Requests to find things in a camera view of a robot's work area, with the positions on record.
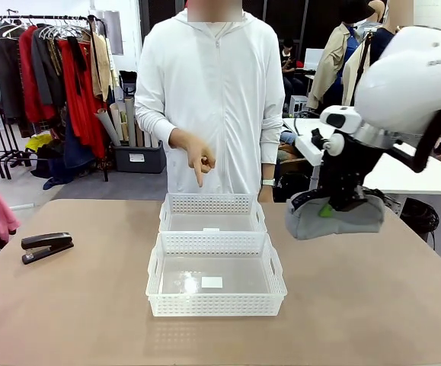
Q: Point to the person's right hand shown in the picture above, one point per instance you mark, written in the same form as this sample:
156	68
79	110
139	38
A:
193	152

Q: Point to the person's white hoodie torso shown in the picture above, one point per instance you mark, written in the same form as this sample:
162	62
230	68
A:
212	95

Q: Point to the seated background person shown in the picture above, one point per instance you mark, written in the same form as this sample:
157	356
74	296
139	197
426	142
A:
288	57

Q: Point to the grey zippered pouch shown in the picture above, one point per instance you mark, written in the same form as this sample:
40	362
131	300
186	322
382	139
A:
338	226

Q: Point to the dark grey coat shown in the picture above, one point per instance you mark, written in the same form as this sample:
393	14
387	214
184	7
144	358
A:
7	76

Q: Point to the grey jacket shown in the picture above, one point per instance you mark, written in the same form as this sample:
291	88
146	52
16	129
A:
45	68

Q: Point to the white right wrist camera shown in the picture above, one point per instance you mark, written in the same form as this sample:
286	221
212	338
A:
336	144

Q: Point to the black office chair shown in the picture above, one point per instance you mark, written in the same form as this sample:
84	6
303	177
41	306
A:
128	82

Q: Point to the white square sticker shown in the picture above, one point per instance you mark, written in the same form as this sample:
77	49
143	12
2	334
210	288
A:
212	282

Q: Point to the white side table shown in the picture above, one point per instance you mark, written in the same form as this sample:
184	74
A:
395	175

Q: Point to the white monitor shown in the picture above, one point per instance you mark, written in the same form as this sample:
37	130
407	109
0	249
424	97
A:
315	59

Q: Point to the person's left forearm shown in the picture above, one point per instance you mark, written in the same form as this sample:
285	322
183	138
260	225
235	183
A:
271	148

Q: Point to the brown cardboard tube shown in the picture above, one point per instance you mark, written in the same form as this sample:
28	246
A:
130	122

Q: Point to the grey storage crate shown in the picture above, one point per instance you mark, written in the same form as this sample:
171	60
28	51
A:
140	158

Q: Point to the grey hanging panel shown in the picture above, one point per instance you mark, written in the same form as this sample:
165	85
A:
109	34

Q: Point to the small white box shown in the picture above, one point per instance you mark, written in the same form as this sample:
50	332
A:
299	104

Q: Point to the red dress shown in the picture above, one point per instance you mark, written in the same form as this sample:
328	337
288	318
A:
79	114

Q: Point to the person's left hand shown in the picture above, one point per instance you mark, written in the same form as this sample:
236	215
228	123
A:
266	193

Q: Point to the blue denim clothes pile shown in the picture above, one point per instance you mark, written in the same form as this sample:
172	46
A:
64	164

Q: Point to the person's right forearm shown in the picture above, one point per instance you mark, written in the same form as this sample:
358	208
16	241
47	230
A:
151	126

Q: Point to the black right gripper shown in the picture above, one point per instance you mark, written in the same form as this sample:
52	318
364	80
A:
342	171

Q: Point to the mannequin with beige coat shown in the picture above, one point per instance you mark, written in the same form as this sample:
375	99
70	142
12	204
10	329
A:
330	68

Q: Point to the beige garment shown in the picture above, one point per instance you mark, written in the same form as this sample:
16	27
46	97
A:
100	65

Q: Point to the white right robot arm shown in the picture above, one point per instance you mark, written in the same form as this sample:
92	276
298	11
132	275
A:
406	84

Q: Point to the black stapler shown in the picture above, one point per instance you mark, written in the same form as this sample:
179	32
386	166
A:
48	242

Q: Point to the mannequin with navy top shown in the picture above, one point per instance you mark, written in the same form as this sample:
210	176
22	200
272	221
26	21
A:
380	45

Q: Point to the red garment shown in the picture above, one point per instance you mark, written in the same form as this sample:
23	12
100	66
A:
27	84

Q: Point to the white perforated plastic basket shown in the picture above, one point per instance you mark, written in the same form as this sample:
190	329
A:
212	204
212	305

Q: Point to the yellow item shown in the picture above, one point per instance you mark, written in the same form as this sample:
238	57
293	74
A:
39	143

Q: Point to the grey paper roll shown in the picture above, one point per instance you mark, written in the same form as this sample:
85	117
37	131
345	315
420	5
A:
107	126

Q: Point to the silver wristwatch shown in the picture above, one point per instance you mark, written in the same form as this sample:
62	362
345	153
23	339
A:
269	182

